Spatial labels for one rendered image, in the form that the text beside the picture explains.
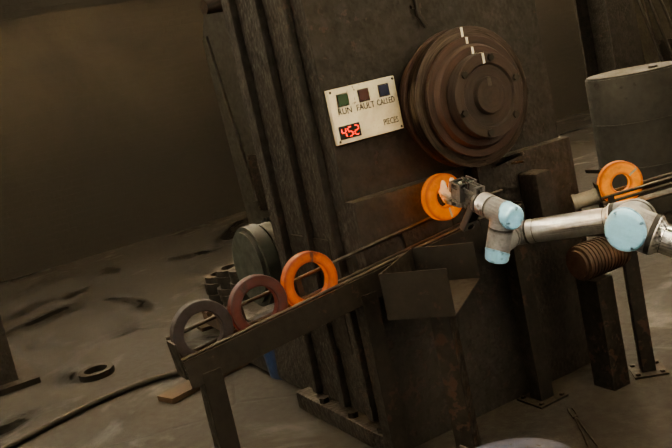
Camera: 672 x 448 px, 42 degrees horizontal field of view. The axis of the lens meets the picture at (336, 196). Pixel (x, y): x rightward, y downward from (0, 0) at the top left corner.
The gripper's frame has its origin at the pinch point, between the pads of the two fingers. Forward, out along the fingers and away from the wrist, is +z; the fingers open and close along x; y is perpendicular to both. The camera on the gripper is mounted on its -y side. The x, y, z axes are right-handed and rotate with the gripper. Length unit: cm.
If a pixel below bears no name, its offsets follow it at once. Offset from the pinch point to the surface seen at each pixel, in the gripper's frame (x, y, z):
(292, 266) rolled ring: 57, -8, 1
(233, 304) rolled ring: 78, -12, -1
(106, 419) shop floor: 98, -119, 124
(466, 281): 14.8, -16.0, -29.5
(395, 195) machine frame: 11.4, -1.2, 10.2
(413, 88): 0.0, 32.5, 12.2
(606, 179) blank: -60, -9, -15
